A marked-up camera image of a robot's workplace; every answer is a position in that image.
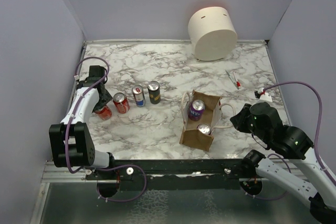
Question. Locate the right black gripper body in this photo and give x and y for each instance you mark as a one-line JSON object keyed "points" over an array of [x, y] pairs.
{"points": [[245, 124]]}

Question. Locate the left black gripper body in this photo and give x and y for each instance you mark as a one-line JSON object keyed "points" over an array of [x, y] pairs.
{"points": [[104, 98]]}

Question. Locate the red soda can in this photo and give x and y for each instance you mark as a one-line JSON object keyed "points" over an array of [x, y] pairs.
{"points": [[121, 102], [104, 113]]}

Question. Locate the blue and silver can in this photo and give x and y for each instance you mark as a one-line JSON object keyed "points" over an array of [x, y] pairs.
{"points": [[138, 95]]}

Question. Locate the black and gold can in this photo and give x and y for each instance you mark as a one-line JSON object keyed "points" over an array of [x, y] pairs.
{"points": [[154, 92]]}

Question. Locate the brown canvas bag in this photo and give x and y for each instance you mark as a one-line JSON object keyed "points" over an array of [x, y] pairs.
{"points": [[212, 116]]}

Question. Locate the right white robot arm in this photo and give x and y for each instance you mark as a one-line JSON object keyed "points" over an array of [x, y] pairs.
{"points": [[317, 192]]}

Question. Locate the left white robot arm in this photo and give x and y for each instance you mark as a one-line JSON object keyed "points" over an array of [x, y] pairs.
{"points": [[70, 140]]}

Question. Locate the red and white pen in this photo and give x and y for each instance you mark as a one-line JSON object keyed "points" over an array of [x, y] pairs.
{"points": [[236, 80]]}

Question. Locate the silver top soda can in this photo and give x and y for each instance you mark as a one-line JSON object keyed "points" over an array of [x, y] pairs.
{"points": [[204, 129]]}

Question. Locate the purple soda can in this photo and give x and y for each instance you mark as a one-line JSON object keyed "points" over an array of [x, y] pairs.
{"points": [[196, 110]]}

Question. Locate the cream cylindrical container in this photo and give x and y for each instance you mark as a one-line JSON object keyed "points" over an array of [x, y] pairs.
{"points": [[211, 33]]}

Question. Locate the black mounting rail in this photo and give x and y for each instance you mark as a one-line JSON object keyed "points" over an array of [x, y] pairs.
{"points": [[177, 174]]}

